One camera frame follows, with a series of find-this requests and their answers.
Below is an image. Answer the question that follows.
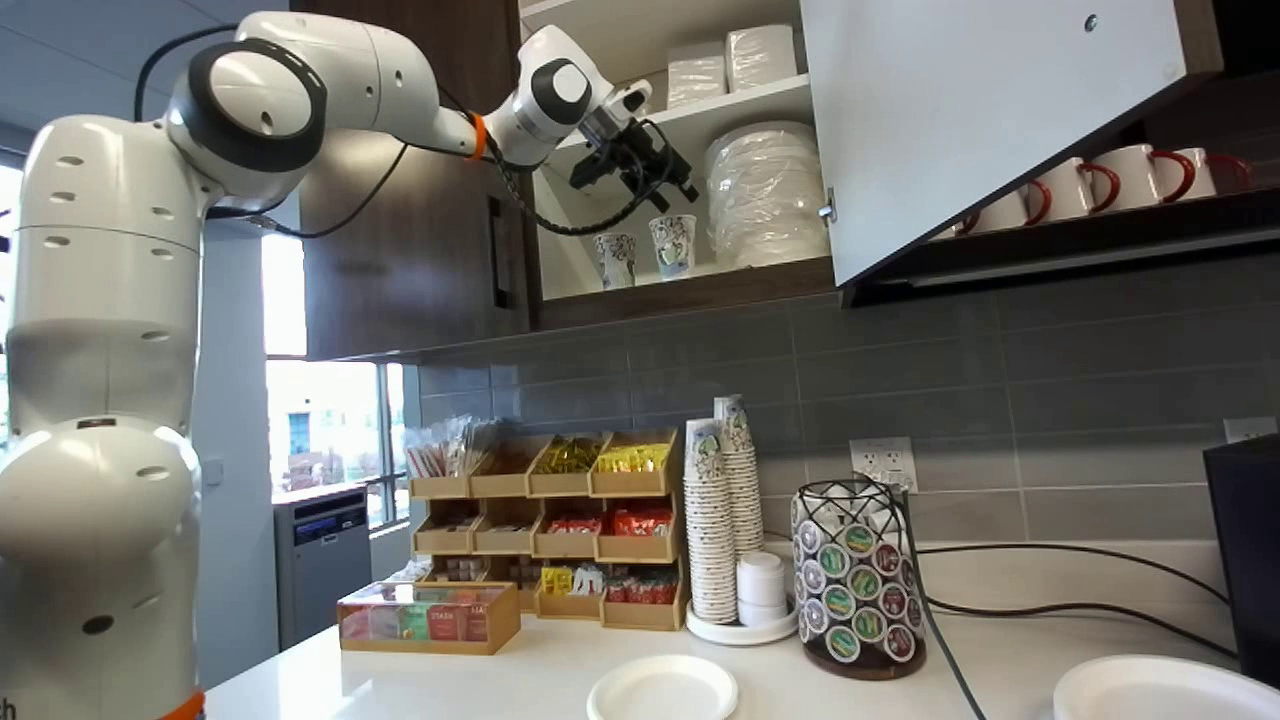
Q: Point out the white wall outlet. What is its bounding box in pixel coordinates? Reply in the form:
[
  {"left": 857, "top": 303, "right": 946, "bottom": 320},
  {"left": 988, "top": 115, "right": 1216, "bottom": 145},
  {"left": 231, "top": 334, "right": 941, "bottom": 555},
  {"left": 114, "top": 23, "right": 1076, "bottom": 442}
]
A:
[{"left": 847, "top": 432, "right": 924, "bottom": 498}]

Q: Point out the tall patterned paper cup stack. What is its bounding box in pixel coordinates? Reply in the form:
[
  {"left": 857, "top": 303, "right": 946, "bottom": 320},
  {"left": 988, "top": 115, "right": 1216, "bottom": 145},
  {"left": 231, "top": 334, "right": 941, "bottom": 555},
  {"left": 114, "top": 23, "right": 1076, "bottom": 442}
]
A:
[
  {"left": 709, "top": 394, "right": 768, "bottom": 560},
  {"left": 681, "top": 416, "right": 738, "bottom": 630}
]

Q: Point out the black power cable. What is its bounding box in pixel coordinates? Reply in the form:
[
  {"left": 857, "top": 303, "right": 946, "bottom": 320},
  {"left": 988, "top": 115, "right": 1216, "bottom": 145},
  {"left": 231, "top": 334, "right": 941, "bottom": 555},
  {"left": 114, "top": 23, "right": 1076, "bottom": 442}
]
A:
[
  {"left": 908, "top": 538, "right": 1233, "bottom": 608},
  {"left": 903, "top": 531, "right": 1247, "bottom": 720}
]

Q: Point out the white napkin pack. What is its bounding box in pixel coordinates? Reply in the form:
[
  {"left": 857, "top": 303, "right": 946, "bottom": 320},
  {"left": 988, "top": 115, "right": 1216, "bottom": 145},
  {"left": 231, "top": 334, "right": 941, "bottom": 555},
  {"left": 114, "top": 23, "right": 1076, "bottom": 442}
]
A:
[
  {"left": 724, "top": 21, "right": 800, "bottom": 98},
  {"left": 664, "top": 37, "right": 731, "bottom": 114}
]

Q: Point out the wire coffee pod carousel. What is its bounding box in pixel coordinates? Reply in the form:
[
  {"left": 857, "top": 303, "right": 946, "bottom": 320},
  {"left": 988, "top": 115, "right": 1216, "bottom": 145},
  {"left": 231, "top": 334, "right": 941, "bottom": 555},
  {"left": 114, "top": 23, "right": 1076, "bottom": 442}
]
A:
[{"left": 787, "top": 478, "right": 932, "bottom": 683}]

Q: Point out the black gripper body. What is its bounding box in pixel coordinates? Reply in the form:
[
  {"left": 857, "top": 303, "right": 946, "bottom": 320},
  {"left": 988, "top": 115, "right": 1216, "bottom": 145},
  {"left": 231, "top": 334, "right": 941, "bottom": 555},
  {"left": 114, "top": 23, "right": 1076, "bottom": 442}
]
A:
[{"left": 601, "top": 114, "right": 688, "bottom": 191}]

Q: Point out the plastic wrapped white plate stack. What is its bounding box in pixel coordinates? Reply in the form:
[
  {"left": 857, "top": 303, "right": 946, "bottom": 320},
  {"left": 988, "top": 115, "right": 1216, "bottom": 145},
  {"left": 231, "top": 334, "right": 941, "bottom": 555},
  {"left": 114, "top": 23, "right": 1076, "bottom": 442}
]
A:
[{"left": 700, "top": 115, "right": 830, "bottom": 272}]

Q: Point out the wooden condiment organizer rack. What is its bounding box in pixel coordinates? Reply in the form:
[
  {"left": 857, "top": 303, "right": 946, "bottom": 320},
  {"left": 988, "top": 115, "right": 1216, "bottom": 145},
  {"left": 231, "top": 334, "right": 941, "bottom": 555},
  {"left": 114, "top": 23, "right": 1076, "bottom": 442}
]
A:
[{"left": 407, "top": 426, "right": 688, "bottom": 638}]

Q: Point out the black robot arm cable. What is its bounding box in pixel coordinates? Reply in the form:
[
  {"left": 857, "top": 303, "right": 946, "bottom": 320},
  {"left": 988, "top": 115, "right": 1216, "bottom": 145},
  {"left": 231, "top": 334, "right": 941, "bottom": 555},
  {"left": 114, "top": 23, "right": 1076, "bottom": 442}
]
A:
[{"left": 127, "top": 21, "right": 651, "bottom": 243}]

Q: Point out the white round cup holder base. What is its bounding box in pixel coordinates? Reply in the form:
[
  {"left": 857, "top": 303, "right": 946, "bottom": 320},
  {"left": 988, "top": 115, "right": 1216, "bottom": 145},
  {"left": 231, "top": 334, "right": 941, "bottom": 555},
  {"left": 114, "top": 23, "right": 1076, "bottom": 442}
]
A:
[{"left": 681, "top": 606, "right": 804, "bottom": 654}]

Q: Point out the dark wood mug shelf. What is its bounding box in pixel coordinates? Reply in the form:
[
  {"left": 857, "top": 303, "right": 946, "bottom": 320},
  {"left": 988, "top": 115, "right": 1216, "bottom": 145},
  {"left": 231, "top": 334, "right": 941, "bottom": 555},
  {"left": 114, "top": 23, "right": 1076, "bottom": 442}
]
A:
[{"left": 842, "top": 0, "right": 1280, "bottom": 314}]

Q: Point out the white mug red handle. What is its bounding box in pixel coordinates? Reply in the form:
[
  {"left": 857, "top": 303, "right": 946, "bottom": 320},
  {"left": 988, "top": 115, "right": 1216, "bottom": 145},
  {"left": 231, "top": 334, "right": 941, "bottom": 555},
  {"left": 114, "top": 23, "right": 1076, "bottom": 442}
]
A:
[
  {"left": 959, "top": 187, "right": 1053, "bottom": 242},
  {"left": 1029, "top": 156, "right": 1123, "bottom": 226},
  {"left": 1155, "top": 145, "right": 1257, "bottom": 210},
  {"left": 1087, "top": 141, "right": 1201, "bottom": 218}
]

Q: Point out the white cabinet door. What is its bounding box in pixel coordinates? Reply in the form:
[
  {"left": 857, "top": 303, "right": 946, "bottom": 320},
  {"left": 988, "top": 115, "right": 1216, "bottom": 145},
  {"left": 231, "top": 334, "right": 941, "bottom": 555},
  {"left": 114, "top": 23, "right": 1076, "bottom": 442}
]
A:
[{"left": 795, "top": 0, "right": 1226, "bottom": 293}]

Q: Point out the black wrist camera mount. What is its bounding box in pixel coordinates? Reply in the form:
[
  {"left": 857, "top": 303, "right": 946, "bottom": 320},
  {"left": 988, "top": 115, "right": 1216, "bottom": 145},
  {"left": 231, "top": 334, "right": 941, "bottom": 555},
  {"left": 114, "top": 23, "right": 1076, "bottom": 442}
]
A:
[{"left": 566, "top": 131, "right": 633, "bottom": 191}]

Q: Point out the large white paper plate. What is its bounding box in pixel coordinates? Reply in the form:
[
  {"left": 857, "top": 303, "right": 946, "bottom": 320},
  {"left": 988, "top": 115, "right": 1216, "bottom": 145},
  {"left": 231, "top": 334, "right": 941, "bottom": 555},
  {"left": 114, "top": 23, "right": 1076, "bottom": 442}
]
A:
[{"left": 1049, "top": 654, "right": 1280, "bottom": 720}]

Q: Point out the wooden tea bag box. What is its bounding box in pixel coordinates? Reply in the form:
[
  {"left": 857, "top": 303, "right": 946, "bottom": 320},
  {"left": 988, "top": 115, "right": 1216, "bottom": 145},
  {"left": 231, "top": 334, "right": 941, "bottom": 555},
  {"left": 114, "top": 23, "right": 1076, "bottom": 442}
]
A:
[{"left": 333, "top": 577, "right": 524, "bottom": 660}]

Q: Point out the small white paper plate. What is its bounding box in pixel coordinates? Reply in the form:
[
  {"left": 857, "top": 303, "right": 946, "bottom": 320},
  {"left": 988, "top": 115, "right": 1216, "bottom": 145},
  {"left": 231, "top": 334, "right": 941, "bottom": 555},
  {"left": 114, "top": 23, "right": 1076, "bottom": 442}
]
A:
[{"left": 582, "top": 654, "right": 744, "bottom": 720}]

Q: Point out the white cup lid stack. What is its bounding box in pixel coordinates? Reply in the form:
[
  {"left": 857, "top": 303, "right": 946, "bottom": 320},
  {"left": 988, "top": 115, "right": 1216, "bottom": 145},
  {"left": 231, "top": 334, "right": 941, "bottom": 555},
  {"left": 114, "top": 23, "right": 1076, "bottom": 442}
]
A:
[{"left": 731, "top": 548, "right": 795, "bottom": 634}]

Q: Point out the black appliance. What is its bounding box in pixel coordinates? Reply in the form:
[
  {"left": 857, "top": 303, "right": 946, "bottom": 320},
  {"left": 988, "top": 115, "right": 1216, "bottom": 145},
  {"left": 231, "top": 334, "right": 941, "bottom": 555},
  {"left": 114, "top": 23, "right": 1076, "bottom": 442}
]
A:
[{"left": 1201, "top": 429, "right": 1280, "bottom": 692}]

